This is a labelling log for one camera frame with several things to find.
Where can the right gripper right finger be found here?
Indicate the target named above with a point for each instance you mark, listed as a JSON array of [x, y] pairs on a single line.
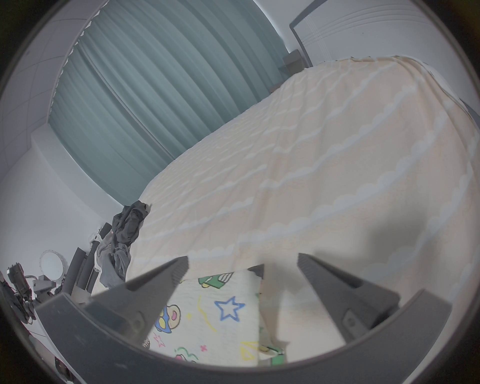
[[345, 300]]

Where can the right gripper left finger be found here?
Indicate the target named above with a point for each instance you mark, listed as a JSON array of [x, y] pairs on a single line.
[[146, 296]]

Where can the white printed pyjama top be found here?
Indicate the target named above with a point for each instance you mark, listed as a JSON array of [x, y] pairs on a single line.
[[210, 311]]

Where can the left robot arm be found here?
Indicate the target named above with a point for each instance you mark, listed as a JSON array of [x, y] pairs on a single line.
[[18, 296]]

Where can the bed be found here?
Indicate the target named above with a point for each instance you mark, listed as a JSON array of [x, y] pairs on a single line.
[[337, 168]]

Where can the black padded furniture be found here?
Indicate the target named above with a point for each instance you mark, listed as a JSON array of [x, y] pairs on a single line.
[[80, 266]]

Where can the black garment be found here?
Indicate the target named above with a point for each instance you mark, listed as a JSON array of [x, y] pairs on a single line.
[[131, 221]]

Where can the blue-green curtain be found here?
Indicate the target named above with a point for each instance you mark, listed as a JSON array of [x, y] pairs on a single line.
[[150, 93]]

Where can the pale grey bedside table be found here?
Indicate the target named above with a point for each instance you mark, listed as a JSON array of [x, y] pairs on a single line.
[[294, 60]]

